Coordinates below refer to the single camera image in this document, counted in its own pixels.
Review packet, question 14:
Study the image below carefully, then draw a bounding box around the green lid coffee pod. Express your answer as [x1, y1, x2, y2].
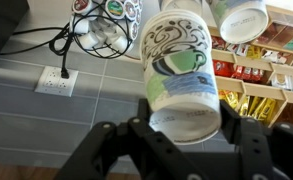
[105, 0, 126, 19]

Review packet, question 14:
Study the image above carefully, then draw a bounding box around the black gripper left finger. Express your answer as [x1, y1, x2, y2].
[53, 98, 200, 180]

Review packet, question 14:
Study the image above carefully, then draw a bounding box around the wooden condiment organizer rack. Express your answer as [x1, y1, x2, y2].
[207, 4, 293, 128]

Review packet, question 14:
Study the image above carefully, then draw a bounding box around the tall printed paper cup stack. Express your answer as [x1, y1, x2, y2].
[205, 0, 270, 45]

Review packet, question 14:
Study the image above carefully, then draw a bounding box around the white wall power outlet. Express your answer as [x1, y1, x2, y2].
[34, 65, 80, 98]

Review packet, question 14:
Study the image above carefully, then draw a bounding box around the red lid coffee pod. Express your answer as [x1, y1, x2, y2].
[73, 0, 93, 14]

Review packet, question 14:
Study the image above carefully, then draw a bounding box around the white coffee pod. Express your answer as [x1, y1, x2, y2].
[129, 21, 140, 41]
[95, 16, 117, 38]
[124, 0, 139, 21]
[77, 31, 100, 50]
[110, 34, 130, 53]
[69, 16, 90, 34]

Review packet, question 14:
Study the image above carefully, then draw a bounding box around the white red-print packet pile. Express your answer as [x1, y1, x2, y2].
[262, 49, 293, 65]

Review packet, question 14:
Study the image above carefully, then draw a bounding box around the black pod coffee machine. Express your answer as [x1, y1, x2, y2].
[0, 0, 30, 72]

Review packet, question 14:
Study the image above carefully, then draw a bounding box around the black wire pod carousel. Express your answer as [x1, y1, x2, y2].
[49, 0, 141, 60]

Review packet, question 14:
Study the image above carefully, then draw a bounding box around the black power cord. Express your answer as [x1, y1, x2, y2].
[0, 19, 74, 80]

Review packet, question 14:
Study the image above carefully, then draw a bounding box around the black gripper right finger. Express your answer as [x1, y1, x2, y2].
[219, 99, 293, 180]

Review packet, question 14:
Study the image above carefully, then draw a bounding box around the white tea packet pile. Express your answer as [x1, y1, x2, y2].
[271, 72, 293, 94]

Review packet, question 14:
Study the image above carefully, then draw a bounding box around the bright yellow packet pile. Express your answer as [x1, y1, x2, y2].
[218, 89, 278, 127]

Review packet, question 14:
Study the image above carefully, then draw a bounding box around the printed paper coffee cup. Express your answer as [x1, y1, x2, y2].
[139, 9, 222, 145]

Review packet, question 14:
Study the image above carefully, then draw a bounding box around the dark red packet pile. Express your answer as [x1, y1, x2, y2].
[211, 35, 242, 56]

